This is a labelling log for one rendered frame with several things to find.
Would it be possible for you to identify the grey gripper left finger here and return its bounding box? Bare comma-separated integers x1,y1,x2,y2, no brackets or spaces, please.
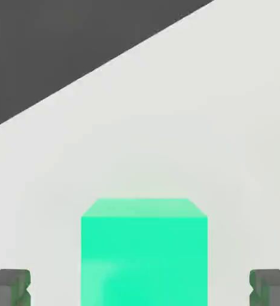
0,268,32,306

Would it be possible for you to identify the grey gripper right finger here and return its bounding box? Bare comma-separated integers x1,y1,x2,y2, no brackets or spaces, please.
249,268,280,306

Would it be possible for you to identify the small green cube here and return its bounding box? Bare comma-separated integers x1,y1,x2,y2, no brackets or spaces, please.
80,197,209,306

